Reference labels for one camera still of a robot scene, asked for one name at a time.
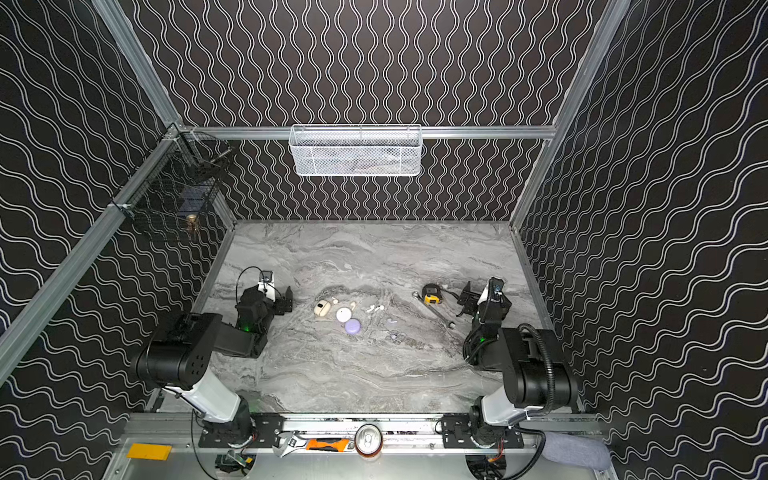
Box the beige earbud charging case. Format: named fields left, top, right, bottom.
left=314, top=300, right=332, bottom=318

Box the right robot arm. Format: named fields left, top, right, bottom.
left=456, top=277, right=579, bottom=447

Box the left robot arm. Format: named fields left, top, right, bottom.
left=133, top=285, right=293, bottom=450

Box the white round earbud case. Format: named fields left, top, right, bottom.
left=336, top=307, right=353, bottom=323

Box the purple round earbud case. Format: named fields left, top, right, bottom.
left=344, top=318, right=362, bottom=335

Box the metal rod tool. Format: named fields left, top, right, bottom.
left=412, top=291, right=455, bottom=330

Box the yellow black tape measure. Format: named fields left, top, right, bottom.
left=422, top=283, right=443, bottom=305

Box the brass object in basket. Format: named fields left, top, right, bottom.
left=185, top=214, right=200, bottom=233

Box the adjustable wrench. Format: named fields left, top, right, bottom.
left=272, top=432, right=309, bottom=458

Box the orange utility knife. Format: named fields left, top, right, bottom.
left=305, top=438, right=354, bottom=453

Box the soda can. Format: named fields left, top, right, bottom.
left=354, top=424, right=384, bottom=460

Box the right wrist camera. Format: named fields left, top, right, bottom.
left=486, top=277, right=504, bottom=303

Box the black wire basket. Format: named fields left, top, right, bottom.
left=116, top=130, right=233, bottom=243

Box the white wire mesh basket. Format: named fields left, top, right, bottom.
left=288, top=124, right=424, bottom=177

